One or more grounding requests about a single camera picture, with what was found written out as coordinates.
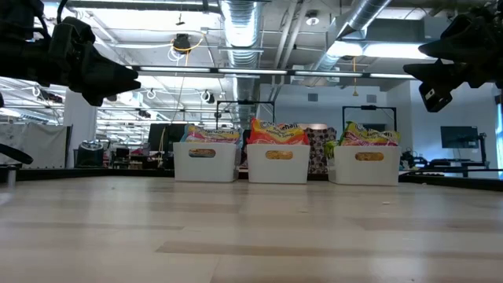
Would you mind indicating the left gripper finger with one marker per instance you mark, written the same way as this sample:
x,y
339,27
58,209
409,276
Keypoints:
x,y
106,76
94,96

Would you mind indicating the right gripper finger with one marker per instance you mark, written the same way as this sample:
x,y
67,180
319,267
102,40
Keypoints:
x,y
456,43
440,72

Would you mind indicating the blue beef ramen packet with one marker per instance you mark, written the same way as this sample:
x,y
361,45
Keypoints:
x,y
212,135

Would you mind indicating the orange chicken ramen packet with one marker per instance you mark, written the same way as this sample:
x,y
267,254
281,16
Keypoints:
x,y
277,133

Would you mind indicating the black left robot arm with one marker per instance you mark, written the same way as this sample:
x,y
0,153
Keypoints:
x,y
19,63

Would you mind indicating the white pillar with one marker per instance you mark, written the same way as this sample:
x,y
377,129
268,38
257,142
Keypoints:
x,y
80,126

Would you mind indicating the black round container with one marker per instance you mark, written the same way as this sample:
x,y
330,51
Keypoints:
x,y
90,153

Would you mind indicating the white fabric screen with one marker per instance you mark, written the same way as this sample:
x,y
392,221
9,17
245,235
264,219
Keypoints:
x,y
43,145

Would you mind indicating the black desk monitor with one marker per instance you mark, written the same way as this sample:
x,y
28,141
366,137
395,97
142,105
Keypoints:
x,y
161,133

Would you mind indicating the black ceiling-hung device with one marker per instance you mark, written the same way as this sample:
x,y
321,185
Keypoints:
x,y
181,43

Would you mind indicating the black curved bar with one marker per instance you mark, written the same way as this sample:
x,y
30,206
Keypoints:
x,y
15,153

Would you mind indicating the white plastic bin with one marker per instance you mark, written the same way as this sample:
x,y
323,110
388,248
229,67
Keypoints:
x,y
184,169
346,173
255,169

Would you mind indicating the long ceiling light strip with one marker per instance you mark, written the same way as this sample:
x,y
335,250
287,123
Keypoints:
x,y
251,71

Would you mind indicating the dotted patterned fabric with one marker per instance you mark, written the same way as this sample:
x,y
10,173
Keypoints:
x,y
318,153

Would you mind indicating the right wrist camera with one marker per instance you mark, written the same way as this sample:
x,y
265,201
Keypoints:
x,y
436,98

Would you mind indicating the dark wall monitor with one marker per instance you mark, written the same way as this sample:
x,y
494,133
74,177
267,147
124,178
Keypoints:
x,y
457,135

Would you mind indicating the black table edge rail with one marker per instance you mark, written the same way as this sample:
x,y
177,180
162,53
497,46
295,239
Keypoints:
x,y
98,173

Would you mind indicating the black rectangular frame stand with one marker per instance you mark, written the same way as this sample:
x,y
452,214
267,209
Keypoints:
x,y
369,107
243,102

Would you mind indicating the silver spiral air duct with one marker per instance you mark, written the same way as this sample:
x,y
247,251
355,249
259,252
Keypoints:
x,y
241,23
353,23

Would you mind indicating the black table frame rail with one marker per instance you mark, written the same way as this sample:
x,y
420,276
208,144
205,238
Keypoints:
x,y
452,181

